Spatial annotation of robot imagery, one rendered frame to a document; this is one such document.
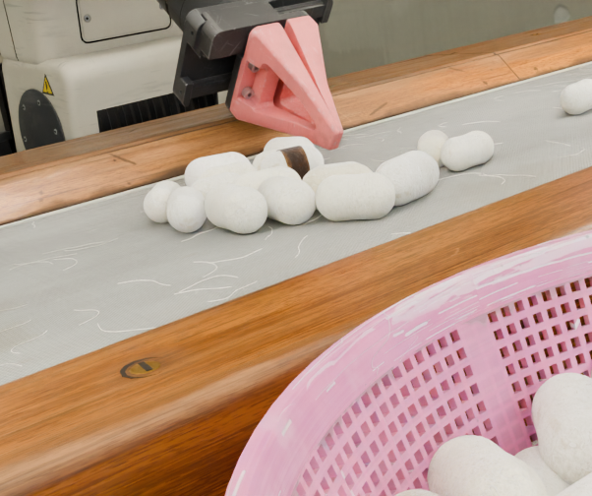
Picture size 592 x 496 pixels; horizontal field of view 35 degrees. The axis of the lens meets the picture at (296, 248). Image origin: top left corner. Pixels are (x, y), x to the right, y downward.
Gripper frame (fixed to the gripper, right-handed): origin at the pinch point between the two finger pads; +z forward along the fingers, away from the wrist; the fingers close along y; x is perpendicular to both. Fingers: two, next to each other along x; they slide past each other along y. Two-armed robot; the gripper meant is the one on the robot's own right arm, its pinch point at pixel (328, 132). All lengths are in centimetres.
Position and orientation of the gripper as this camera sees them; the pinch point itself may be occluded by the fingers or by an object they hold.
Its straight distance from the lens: 57.0
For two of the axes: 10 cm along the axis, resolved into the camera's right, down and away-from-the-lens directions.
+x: -2.4, 6.6, 7.2
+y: 8.0, -2.8, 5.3
